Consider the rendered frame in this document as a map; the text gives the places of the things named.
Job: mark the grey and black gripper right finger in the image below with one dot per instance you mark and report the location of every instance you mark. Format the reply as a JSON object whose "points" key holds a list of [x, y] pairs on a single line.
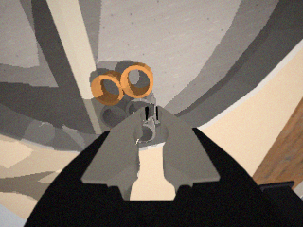
{"points": [[190, 157]]}

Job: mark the grey round turntable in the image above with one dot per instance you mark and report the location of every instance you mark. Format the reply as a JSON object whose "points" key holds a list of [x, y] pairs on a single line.
{"points": [[207, 57]]}

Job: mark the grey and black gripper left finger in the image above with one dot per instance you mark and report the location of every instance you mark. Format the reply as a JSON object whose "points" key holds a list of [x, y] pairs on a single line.
{"points": [[111, 160]]}

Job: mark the bronze bushing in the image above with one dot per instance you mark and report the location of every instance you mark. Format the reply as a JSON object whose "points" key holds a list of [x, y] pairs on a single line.
{"points": [[101, 94], [129, 89]]}

